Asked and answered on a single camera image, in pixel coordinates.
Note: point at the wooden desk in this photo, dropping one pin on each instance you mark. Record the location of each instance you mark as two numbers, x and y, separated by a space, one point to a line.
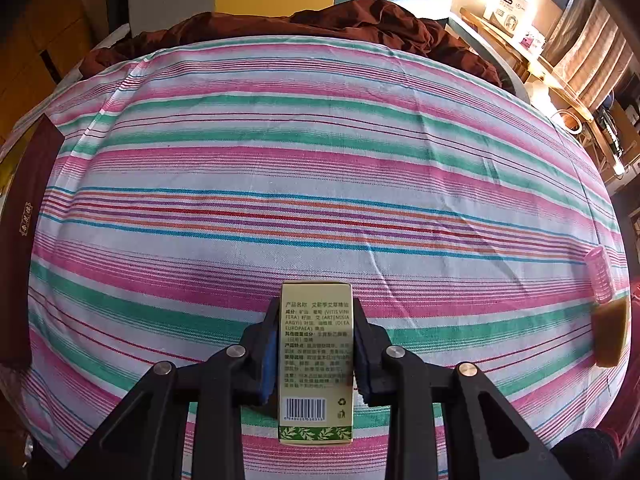
550 75

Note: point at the dark red cloth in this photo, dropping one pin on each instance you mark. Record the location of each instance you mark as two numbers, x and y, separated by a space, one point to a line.
300 22

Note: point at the white cup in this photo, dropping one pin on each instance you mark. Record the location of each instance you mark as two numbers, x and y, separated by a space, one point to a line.
539 93

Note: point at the person's dark clothing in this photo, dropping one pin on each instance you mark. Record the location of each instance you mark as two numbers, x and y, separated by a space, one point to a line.
585 455

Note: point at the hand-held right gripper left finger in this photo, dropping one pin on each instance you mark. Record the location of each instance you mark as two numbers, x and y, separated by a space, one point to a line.
270 360

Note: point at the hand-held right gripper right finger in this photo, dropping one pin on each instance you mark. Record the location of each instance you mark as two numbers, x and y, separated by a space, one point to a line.
361 360

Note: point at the green gold small carton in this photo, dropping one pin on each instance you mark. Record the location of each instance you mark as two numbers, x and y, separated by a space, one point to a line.
315 340

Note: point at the brown sponge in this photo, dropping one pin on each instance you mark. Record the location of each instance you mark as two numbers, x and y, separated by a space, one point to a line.
610 332

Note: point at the striped cloth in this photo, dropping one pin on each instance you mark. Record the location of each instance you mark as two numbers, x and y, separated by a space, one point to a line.
300 160

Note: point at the white printed box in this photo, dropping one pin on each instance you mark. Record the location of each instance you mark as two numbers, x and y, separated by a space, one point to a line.
507 10

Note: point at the pink ridged plastic item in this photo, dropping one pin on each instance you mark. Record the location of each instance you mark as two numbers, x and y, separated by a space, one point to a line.
600 272

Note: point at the maroon tin lid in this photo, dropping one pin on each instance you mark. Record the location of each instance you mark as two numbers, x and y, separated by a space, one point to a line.
25 240

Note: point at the patterned beige curtain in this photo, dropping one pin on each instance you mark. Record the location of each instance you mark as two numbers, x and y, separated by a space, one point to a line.
590 45

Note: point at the pink white container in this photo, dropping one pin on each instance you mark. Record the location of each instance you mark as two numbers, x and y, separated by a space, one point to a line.
532 42

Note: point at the wooden wardrobe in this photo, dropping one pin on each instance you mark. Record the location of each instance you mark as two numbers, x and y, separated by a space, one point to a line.
50 35

